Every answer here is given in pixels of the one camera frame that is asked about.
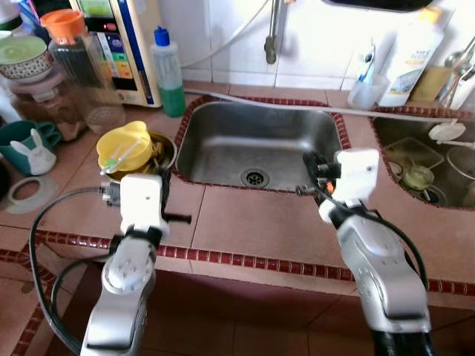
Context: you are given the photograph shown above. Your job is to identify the green patterned ceramic bowl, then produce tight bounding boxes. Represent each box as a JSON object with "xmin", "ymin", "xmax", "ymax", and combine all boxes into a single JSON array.
[{"xmin": 0, "ymin": 35, "xmax": 53, "ymax": 81}]

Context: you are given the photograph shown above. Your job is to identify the greenish glass cup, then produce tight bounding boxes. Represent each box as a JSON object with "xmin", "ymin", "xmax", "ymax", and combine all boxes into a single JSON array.
[{"xmin": 401, "ymin": 165, "xmax": 435, "ymax": 192}]

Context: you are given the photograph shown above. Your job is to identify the white rabbit figure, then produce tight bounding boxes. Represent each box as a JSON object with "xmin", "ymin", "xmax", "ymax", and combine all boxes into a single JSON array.
[{"xmin": 9, "ymin": 128, "xmax": 57, "ymax": 177}]

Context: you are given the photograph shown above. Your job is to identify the green soap bottle blue cap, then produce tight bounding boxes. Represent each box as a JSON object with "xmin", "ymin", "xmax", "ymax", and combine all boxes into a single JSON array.
[{"xmin": 151, "ymin": 26, "xmax": 187, "ymax": 118}]

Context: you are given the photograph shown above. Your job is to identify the white ring coaster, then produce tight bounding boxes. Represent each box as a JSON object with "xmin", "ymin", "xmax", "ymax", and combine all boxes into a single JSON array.
[{"xmin": 4, "ymin": 176, "xmax": 59, "ymax": 216}]

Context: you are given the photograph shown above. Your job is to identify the steel pot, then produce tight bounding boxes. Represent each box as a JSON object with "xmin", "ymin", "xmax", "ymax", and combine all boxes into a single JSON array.
[{"xmin": 445, "ymin": 145, "xmax": 475, "ymax": 182}]

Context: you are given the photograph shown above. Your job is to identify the white sink strainer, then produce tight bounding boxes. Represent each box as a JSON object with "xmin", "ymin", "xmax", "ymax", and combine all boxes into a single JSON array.
[{"xmin": 429, "ymin": 119, "xmax": 467, "ymax": 145}]

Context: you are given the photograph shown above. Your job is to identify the white hose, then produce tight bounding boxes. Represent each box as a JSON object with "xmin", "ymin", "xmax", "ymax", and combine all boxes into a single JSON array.
[{"xmin": 182, "ymin": 0, "xmax": 272, "ymax": 69}]

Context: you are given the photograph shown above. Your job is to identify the white detergent bottle yellow cap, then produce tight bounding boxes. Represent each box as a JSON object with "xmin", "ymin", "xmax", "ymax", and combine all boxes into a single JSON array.
[{"xmin": 379, "ymin": 7, "xmax": 445, "ymax": 107}]

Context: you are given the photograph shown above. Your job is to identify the yellow plastic bowl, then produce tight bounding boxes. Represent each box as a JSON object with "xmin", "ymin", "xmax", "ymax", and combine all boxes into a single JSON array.
[{"xmin": 96, "ymin": 121, "xmax": 154, "ymax": 175}]

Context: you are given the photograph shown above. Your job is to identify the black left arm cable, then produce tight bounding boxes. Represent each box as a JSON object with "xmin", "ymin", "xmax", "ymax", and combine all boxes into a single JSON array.
[{"xmin": 28, "ymin": 187, "xmax": 119, "ymax": 355}]

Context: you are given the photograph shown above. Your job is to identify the teal mug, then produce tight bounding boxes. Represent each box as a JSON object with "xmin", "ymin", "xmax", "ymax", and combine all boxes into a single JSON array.
[{"xmin": 0, "ymin": 121, "xmax": 62, "ymax": 175}]

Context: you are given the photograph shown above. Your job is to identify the clear jar brown contents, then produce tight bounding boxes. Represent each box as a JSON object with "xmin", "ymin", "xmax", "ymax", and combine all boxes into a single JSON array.
[{"xmin": 7, "ymin": 70, "xmax": 88, "ymax": 142}]

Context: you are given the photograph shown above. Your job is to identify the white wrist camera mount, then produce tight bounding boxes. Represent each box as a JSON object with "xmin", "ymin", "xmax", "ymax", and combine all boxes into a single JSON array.
[
  {"xmin": 117, "ymin": 174, "xmax": 171, "ymax": 232},
  {"xmin": 319, "ymin": 148, "xmax": 381, "ymax": 223}
]

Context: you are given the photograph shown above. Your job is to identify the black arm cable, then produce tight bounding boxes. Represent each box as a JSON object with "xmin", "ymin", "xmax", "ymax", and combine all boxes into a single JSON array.
[
  {"xmin": 315, "ymin": 185, "xmax": 430, "ymax": 291},
  {"xmin": 28, "ymin": 187, "xmax": 119, "ymax": 355}
]

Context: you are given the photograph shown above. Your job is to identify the stainless steel sink basin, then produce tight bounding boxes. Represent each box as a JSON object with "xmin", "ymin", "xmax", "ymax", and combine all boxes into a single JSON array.
[
  {"xmin": 371, "ymin": 115, "xmax": 475, "ymax": 210},
  {"xmin": 174, "ymin": 100, "xmax": 350, "ymax": 194}
]

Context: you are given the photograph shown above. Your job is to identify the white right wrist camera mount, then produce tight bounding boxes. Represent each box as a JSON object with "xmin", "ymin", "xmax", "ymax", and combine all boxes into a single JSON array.
[{"xmin": 319, "ymin": 148, "xmax": 381, "ymax": 223}]

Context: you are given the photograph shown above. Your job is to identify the steel spoon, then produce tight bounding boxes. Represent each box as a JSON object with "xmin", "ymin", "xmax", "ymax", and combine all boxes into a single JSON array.
[{"xmin": 444, "ymin": 44, "xmax": 475, "ymax": 71}]

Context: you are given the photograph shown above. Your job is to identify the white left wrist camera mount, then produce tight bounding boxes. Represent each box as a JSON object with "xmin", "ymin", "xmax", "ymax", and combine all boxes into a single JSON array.
[{"xmin": 117, "ymin": 174, "xmax": 171, "ymax": 232}]

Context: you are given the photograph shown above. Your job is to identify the clear plastic cup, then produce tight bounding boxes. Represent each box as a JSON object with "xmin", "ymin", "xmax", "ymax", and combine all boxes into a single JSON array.
[{"xmin": 347, "ymin": 73, "xmax": 388, "ymax": 111}]

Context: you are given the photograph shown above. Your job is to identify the glass jar orange lid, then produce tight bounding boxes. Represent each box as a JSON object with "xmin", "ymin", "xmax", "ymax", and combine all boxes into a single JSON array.
[{"xmin": 41, "ymin": 9, "xmax": 127, "ymax": 134}]

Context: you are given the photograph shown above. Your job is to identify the blue white toothbrush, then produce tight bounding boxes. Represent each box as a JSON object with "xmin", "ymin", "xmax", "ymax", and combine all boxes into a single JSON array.
[{"xmin": 358, "ymin": 41, "xmax": 377, "ymax": 84}]

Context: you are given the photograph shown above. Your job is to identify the clear plastic container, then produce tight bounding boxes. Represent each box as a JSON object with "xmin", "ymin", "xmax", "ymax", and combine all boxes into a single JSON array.
[{"xmin": 382, "ymin": 137, "xmax": 445, "ymax": 175}]

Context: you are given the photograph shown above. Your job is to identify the white utensil holder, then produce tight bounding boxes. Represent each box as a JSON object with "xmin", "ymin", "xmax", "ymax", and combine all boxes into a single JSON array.
[{"xmin": 449, "ymin": 70, "xmax": 475, "ymax": 112}]

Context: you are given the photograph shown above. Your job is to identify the white counter pipe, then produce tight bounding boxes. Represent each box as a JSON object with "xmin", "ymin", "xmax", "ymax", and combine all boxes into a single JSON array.
[{"xmin": 184, "ymin": 89, "xmax": 461, "ymax": 125}]

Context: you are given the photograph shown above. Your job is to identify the yellow sponge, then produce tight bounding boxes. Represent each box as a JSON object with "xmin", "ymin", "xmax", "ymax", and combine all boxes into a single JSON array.
[{"xmin": 408, "ymin": 65, "xmax": 451, "ymax": 103}]

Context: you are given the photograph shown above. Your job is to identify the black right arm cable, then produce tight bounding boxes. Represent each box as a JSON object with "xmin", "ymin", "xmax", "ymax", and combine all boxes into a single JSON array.
[{"xmin": 315, "ymin": 185, "xmax": 430, "ymax": 291}]

